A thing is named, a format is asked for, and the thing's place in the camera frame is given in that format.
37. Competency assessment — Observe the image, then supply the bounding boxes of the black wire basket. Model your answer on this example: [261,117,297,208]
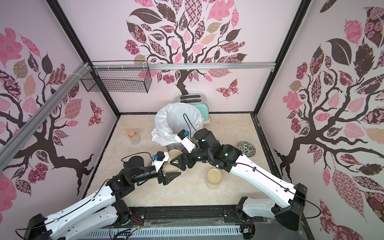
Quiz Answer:
[81,60,152,93]

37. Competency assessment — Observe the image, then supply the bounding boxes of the grey mesh trash bin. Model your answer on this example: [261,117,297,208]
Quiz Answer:
[166,143,186,152]

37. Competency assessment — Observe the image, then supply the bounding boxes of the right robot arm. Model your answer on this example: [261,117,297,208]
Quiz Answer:
[171,129,308,231]

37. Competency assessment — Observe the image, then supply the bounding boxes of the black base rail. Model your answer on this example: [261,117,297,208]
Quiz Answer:
[112,203,314,240]

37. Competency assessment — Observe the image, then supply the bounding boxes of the glass jar with rice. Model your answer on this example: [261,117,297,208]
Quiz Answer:
[163,162,181,174]

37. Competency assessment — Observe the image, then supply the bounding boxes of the small bottle with cork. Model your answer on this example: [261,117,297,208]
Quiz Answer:
[127,129,141,145]

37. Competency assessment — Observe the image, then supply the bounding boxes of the patterned ceramic bowl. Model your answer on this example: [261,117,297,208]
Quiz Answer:
[237,142,257,158]

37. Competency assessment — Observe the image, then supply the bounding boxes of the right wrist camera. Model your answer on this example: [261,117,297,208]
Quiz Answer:
[175,130,196,153]

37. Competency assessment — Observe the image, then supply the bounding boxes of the right glass jar beige lid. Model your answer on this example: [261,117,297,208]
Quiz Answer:
[206,169,222,189]

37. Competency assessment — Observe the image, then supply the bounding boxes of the aluminium rail back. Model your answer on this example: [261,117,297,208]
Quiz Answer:
[92,62,276,71]

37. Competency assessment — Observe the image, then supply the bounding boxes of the white slotted cable duct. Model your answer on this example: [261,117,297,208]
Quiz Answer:
[80,226,243,240]

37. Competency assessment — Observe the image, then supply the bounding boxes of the aluminium rail left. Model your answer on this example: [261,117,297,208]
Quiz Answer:
[1,63,91,170]

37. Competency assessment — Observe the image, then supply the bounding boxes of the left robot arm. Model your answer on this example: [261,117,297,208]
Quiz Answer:
[21,152,181,240]

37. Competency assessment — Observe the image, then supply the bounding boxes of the white plastic trash bag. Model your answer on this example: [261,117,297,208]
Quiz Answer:
[152,103,203,146]

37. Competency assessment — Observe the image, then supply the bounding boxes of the mint green toaster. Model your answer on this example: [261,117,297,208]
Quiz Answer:
[177,94,211,125]

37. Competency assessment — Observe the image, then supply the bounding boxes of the aluminium rail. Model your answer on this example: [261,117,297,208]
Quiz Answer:
[92,62,276,71]
[1,63,91,170]

